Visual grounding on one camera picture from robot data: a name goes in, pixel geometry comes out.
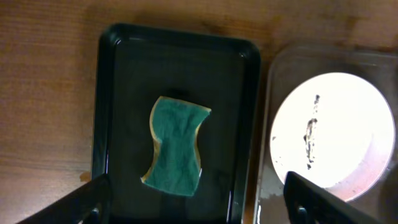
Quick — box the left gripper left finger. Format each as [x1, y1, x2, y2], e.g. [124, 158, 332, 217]
[18, 174, 111, 224]

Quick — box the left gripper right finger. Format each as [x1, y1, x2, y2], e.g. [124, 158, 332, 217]
[284, 171, 380, 224]

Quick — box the white plate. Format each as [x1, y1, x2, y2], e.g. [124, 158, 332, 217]
[269, 72, 396, 202]

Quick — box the green yellow sponge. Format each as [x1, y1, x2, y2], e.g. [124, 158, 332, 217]
[141, 96, 211, 197]

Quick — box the brown large tray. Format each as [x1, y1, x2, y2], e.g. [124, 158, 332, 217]
[252, 44, 397, 223]

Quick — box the black small tray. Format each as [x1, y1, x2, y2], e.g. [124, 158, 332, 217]
[91, 24, 261, 223]

